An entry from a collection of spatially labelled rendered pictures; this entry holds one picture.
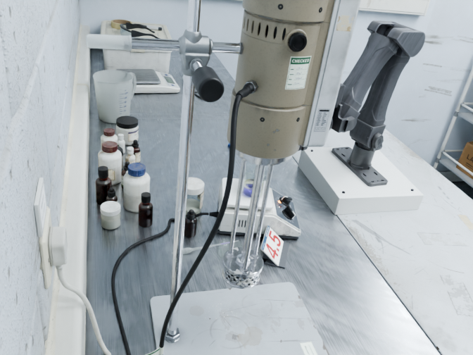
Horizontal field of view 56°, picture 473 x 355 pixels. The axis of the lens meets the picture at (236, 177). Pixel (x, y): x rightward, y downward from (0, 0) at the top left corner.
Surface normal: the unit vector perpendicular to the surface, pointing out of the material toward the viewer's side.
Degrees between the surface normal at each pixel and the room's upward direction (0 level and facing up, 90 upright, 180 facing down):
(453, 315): 0
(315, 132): 90
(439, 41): 90
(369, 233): 0
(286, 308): 0
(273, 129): 90
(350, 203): 90
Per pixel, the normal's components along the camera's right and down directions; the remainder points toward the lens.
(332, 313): 0.12, -0.85
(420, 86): 0.26, 0.52
